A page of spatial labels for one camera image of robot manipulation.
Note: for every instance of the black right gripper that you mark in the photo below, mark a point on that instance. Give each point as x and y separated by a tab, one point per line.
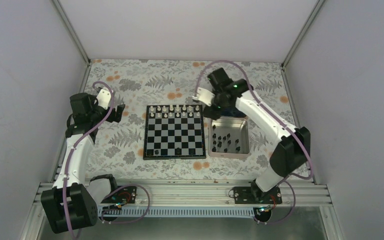
213	115

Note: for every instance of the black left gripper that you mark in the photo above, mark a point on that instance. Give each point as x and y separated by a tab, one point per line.
111	118

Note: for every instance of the black chess piece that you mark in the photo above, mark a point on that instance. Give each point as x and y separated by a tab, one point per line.
177	151

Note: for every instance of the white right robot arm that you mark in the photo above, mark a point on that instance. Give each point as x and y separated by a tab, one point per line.
292	143

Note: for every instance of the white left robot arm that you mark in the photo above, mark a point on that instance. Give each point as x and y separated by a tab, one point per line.
70	205

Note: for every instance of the white chess piece row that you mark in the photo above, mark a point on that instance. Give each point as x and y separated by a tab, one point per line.
174	111

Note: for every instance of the dark blue tin lid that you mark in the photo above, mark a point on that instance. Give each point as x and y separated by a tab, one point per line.
232	112

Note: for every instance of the metal tin tray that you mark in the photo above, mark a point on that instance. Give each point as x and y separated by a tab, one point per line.
228	137

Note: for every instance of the floral patterned table mat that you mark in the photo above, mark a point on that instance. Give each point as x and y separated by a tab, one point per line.
118	149

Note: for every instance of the black white chessboard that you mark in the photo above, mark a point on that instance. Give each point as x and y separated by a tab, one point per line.
167	134

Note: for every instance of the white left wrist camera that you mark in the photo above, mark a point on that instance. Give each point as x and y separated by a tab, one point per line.
104	98

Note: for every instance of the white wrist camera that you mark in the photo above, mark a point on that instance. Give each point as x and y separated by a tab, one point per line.
204	96
104	98

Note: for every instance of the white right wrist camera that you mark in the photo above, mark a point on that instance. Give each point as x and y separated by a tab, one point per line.
204	96

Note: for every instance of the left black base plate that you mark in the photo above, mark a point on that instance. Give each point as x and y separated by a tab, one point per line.
126	195

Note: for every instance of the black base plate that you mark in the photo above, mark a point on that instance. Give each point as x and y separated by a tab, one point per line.
126	195
243	195

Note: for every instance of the aluminium rail frame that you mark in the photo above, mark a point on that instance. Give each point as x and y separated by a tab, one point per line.
217	193

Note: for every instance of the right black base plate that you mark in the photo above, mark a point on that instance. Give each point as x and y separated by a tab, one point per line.
243	195

